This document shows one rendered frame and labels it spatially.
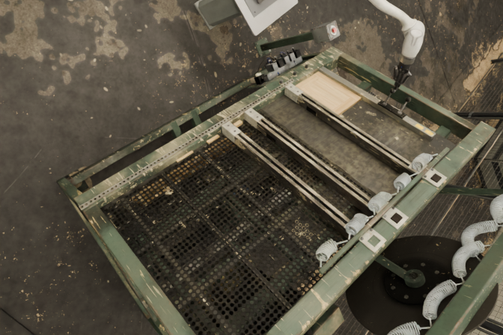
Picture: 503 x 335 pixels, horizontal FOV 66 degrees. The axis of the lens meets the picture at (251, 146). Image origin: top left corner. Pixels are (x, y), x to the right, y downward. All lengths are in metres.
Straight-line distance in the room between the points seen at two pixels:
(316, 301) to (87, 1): 2.55
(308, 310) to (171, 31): 2.43
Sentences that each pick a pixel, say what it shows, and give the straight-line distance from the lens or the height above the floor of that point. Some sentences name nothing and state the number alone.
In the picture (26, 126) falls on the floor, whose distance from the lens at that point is 3.10.
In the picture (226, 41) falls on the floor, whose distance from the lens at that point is 3.63.
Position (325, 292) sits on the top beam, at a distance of 1.89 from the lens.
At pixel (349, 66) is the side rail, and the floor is 0.97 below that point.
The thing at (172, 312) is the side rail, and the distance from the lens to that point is 1.91.
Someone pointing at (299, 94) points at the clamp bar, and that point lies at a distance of 2.73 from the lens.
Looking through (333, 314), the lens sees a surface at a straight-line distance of 2.12.
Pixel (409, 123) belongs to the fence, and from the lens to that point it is 2.76.
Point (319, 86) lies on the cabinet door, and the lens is 2.91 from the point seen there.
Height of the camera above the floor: 3.10
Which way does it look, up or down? 56 degrees down
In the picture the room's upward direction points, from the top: 98 degrees clockwise
